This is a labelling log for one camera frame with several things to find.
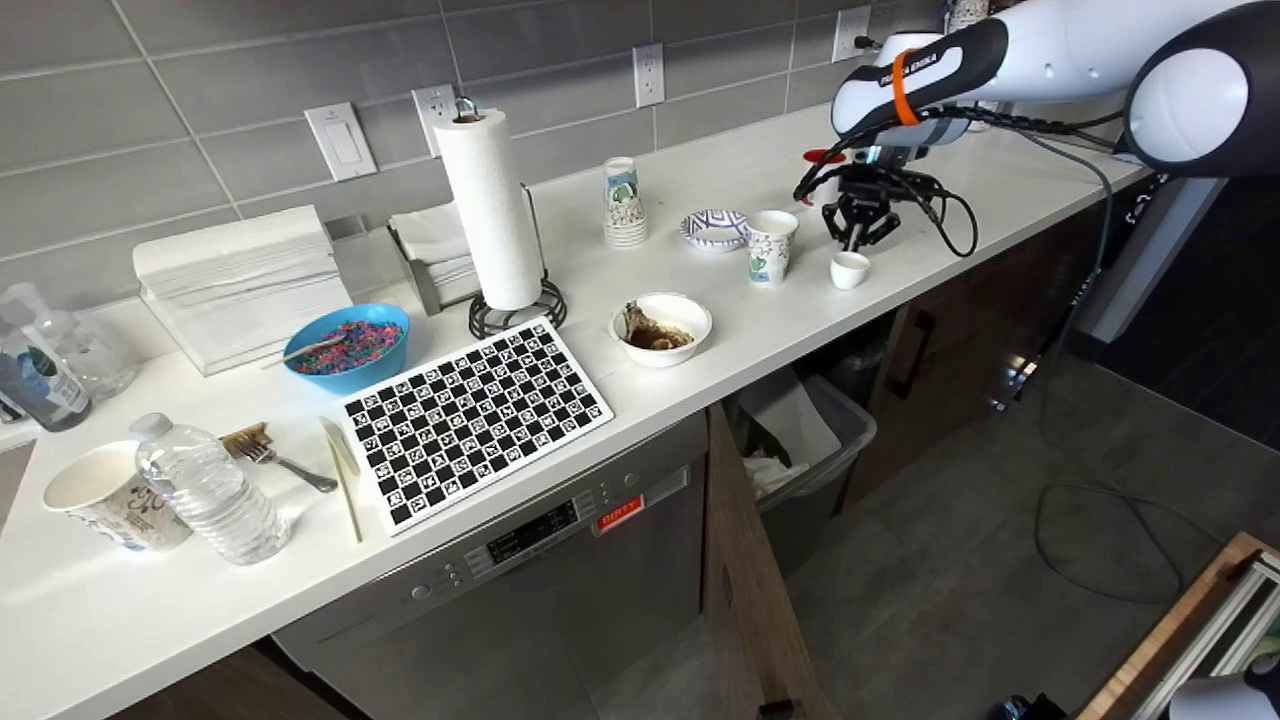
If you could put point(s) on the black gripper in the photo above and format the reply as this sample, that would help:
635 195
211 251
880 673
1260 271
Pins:
880 187

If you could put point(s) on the wooden stir stick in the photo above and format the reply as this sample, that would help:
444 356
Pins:
345 482

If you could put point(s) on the metal napkin dispenser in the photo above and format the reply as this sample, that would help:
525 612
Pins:
435 260

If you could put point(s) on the steel dishwasher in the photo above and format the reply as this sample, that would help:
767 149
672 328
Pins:
522 586

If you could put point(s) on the blue bowl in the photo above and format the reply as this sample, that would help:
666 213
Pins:
345 351

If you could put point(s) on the metal fork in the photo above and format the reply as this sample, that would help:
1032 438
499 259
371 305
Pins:
302 471

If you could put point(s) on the open cabinet door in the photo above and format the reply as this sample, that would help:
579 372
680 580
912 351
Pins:
746 586

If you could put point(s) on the clear plastic water bottle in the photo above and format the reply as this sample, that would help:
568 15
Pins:
214 493

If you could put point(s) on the brown wooden base cabinet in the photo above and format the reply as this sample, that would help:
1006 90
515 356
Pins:
225 687
987 334

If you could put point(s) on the wooden frame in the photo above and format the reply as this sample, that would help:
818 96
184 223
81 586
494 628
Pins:
1173 641

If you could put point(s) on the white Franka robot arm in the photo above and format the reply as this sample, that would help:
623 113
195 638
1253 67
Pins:
1066 55

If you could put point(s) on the white paper towel roll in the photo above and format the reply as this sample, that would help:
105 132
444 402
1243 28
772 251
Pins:
489 213

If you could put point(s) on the white wall outlet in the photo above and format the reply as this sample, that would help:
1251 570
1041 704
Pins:
849 35
435 118
650 75

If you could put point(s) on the white napkin stack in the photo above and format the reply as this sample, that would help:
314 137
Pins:
242 287

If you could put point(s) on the small white mug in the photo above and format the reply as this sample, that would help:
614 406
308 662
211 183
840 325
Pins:
849 272

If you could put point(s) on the white bowl with food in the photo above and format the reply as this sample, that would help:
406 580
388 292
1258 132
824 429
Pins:
662 325

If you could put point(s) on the blank white wall plate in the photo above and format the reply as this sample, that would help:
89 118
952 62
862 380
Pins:
340 142

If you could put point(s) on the black paper towel holder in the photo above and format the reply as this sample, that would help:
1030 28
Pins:
522 322

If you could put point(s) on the trash bin with bag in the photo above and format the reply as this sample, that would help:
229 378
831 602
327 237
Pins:
812 443

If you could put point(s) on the blue patterned paper plate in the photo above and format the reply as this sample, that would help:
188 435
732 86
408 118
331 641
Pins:
718 230

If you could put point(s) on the clear glass container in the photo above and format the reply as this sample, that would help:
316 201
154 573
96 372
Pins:
55 364

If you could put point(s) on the large patterned paper cup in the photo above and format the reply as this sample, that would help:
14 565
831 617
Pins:
113 502

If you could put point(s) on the black white checkerboard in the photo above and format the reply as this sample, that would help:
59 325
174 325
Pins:
472 423

